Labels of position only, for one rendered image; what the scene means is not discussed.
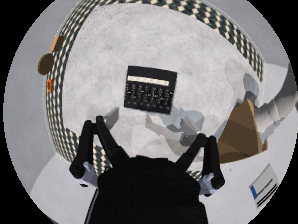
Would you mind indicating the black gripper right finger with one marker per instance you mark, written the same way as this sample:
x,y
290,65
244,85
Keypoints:
x,y
213,179

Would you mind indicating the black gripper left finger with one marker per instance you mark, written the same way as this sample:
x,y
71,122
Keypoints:
x,y
81,167

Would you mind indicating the black lighting desk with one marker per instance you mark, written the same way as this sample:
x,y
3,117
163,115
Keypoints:
x,y
155,83

